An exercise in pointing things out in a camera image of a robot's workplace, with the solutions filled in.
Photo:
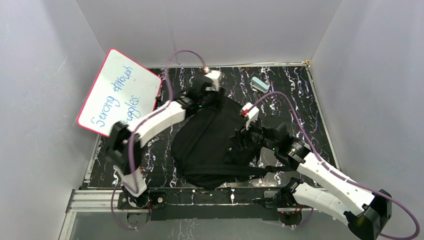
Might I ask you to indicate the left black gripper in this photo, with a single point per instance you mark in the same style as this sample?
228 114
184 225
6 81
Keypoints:
205 94

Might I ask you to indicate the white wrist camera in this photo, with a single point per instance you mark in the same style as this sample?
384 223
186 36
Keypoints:
215 76
250 114

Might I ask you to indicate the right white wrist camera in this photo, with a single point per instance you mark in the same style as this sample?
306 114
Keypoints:
250 114

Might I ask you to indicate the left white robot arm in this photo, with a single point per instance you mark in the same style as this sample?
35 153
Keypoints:
125 142

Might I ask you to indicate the pink-framed whiteboard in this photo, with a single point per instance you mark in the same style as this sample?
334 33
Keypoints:
123 91

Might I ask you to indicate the light blue eraser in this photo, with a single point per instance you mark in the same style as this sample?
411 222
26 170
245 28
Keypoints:
259 85

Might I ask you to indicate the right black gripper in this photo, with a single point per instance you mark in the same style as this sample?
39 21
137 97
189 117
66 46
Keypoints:
239 134

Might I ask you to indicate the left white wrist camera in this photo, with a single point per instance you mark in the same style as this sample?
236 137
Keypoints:
215 76

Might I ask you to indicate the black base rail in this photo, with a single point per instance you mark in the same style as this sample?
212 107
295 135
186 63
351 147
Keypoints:
261 203

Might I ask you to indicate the black student backpack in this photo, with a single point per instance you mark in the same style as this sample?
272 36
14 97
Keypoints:
206 157

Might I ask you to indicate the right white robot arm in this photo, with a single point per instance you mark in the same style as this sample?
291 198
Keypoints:
365 213

